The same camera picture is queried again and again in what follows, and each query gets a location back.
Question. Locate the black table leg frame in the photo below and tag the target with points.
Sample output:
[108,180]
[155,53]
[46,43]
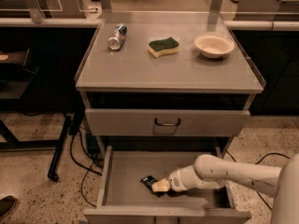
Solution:
[12,143]

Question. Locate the black side shelf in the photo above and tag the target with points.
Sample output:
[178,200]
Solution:
[16,74]

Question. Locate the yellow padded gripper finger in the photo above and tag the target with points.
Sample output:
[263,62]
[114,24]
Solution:
[161,186]

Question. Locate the closed top drawer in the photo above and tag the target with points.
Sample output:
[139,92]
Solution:
[140,122]

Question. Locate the blue rxbar blueberry wrapper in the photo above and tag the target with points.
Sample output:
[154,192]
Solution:
[148,181]

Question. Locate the grey drawer cabinet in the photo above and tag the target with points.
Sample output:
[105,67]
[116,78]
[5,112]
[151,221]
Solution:
[132,78]

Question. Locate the silver blue soda can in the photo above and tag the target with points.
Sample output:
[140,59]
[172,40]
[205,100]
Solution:
[118,37]

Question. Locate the open middle drawer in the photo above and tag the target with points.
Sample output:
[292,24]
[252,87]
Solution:
[123,199]

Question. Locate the dark shoe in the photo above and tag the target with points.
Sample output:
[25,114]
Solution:
[6,205]

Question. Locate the green yellow sponge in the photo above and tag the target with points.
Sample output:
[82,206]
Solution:
[163,47]

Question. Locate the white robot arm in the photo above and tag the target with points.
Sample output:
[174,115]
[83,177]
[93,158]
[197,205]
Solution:
[210,172]

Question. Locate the black drawer handle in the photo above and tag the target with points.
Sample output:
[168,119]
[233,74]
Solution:
[167,123]

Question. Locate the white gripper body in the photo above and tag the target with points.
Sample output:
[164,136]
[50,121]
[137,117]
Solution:
[176,180]

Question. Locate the white bowl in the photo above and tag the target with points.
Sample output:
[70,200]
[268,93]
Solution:
[213,46]

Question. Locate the white horizontal rail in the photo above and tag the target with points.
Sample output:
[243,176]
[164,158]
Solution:
[81,23]

